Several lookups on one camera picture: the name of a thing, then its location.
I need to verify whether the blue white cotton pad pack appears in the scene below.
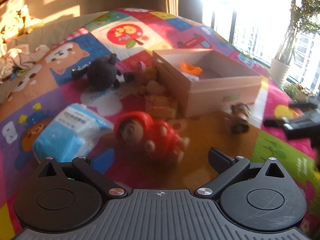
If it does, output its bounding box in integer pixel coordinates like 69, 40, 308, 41
32, 103, 114, 163

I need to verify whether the colourful cartoon play mat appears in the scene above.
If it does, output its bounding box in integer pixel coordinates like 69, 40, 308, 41
1, 8, 319, 239

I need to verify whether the crumpled white cloth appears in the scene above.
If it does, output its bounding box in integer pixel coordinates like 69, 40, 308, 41
1, 44, 49, 80

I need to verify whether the opera mask doll figure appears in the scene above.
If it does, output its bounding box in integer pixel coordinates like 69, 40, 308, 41
223, 102, 251, 134

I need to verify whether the yellow toy cluster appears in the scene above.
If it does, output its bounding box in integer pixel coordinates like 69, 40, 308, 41
137, 66, 178, 120

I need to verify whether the orange plastic toy piece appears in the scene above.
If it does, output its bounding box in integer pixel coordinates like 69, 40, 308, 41
180, 61, 203, 76

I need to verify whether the beige sofa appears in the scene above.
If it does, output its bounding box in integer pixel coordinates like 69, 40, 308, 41
1, 12, 105, 103

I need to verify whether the red hooded doll figure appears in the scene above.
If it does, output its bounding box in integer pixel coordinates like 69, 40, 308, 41
114, 111, 190, 163

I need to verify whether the pink cardboard box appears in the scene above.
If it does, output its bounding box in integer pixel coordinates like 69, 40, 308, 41
153, 49, 262, 118

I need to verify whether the white potted plant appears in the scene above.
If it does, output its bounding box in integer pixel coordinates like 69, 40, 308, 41
269, 0, 319, 87

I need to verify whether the pink round toy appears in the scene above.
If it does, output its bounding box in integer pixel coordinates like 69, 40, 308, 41
123, 61, 146, 83

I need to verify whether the black plush toy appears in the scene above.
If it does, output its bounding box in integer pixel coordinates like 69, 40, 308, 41
71, 53, 121, 91

